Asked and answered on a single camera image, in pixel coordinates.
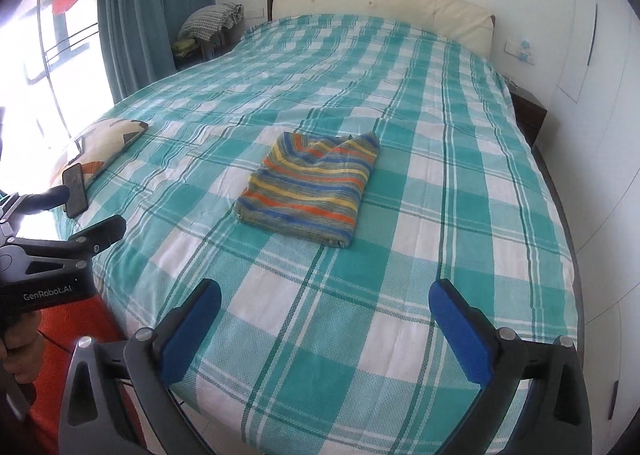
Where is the striped knitted sweater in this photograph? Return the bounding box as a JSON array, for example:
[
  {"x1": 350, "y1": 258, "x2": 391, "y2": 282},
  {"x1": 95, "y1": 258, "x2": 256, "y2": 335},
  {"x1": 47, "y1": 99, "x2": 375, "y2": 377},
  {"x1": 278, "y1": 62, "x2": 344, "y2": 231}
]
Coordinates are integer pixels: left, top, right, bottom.
[{"x1": 234, "y1": 132, "x2": 380, "y2": 248}]

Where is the pile of folded clothes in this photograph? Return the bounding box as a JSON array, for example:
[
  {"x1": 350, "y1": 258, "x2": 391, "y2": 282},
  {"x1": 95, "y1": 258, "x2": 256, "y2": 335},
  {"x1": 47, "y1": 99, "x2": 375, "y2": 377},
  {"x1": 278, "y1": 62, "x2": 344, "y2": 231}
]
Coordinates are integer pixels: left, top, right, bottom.
[{"x1": 171, "y1": 2, "x2": 244, "y2": 61}]

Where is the person's left hand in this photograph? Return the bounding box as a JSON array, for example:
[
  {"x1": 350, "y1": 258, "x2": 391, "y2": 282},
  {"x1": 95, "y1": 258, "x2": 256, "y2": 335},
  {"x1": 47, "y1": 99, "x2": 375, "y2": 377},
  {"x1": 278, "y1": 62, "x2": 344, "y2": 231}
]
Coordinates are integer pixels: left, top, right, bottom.
[{"x1": 1, "y1": 311, "x2": 44, "y2": 383}]

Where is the red fluffy rug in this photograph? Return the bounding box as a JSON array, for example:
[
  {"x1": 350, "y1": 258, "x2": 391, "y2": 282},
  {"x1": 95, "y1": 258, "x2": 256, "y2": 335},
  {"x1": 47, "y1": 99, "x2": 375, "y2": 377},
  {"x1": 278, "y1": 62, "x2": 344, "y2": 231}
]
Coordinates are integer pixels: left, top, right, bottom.
[{"x1": 30, "y1": 296, "x2": 124, "y2": 454}]

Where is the patterned cream cushion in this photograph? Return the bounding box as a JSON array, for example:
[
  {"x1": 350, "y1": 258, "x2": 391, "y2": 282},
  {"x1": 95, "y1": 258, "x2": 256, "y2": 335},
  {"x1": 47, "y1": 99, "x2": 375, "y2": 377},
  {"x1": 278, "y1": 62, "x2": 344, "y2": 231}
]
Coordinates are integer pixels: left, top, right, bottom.
[{"x1": 49, "y1": 118, "x2": 150, "y2": 188}]

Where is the teal plaid bed cover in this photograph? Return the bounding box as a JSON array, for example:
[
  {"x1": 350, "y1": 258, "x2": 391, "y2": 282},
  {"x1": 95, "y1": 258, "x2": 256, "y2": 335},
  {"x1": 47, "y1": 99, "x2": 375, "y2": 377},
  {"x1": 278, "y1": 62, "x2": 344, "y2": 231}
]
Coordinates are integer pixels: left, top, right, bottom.
[{"x1": 54, "y1": 14, "x2": 578, "y2": 454}]

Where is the white wardrobe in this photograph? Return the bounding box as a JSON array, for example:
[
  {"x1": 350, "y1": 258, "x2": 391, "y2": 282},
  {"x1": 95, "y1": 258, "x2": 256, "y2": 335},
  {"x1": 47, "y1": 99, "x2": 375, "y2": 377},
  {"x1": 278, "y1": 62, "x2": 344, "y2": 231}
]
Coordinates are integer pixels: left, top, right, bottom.
[{"x1": 539, "y1": 0, "x2": 639, "y2": 454}]

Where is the dark wooden nightstand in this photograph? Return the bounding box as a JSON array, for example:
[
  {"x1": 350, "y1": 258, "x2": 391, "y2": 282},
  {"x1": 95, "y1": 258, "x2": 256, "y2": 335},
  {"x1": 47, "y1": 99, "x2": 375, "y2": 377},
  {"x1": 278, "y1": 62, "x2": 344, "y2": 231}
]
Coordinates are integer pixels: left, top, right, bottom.
[{"x1": 509, "y1": 86, "x2": 548, "y2": 148}]

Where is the cream padded headboard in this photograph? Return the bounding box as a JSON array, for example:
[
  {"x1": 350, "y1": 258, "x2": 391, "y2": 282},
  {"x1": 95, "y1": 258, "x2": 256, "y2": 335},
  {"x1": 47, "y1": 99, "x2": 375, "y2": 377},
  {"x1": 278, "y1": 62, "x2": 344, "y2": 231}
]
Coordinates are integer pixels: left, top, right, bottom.
[{"x1": 267, "y1": 0, "x2": 495, "y2": 59}]

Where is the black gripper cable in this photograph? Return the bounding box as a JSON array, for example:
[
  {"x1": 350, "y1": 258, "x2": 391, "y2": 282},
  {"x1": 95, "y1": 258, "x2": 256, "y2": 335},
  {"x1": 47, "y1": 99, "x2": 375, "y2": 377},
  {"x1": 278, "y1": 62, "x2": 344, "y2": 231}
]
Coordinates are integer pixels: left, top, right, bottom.
[{"x1": 37, "y1": 327, "x2": 76, "y2": 355}]

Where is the white wall outlet panel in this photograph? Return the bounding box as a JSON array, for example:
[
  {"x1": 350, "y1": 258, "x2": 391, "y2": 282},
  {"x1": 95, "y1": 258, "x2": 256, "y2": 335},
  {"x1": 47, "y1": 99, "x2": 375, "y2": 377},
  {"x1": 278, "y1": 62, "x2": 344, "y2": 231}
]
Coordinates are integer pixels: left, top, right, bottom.
[{"x1": 504, "y1": 39, "x2": 536, "y2": 65}]

